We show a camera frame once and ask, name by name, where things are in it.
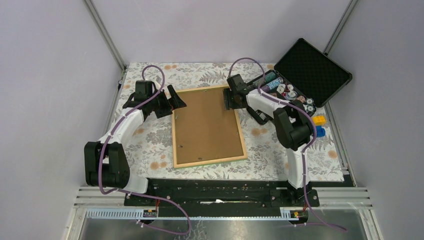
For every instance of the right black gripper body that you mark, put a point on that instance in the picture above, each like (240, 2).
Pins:
(230, 101)

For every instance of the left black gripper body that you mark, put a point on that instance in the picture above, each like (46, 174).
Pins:
(160, 102)

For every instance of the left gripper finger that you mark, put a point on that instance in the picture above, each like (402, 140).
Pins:
(163, 112)
(175, 101)

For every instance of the brown backing board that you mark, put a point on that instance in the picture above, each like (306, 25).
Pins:
(207, 127)

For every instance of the wooden picture frame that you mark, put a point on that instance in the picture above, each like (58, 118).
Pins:
(208, 163)

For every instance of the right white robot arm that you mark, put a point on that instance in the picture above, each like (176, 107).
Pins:
(295, 129)

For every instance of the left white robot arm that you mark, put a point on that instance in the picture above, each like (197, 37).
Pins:
(105, 161)

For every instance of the floral tablecloth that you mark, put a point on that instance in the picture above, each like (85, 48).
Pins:
(150, 152)

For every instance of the black poker chip case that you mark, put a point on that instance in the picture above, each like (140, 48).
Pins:
(304, 72)

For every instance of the yellow toy block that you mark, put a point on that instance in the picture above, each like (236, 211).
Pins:
(319, 120)

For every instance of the blue toy block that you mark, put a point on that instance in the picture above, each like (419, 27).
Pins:
(320, 131)

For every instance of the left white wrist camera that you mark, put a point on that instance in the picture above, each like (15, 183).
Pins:
(158, 82)

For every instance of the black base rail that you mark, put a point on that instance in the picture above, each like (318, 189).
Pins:
(224, 198)

